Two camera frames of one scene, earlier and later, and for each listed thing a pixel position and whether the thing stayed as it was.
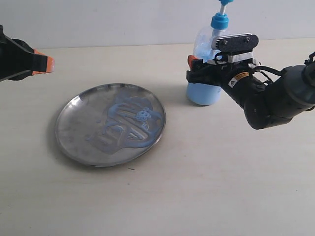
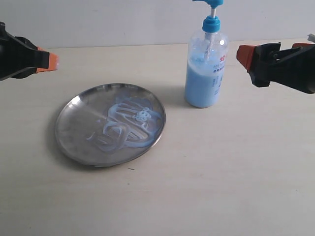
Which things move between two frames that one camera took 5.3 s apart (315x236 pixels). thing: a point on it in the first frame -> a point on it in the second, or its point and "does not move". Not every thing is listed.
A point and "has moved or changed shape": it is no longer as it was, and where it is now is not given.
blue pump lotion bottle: x=207 y=94 has moved or changed shape
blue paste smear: x=132 y=123 does not move
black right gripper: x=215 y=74 -> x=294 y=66
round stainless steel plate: x=110 y=124 does not move
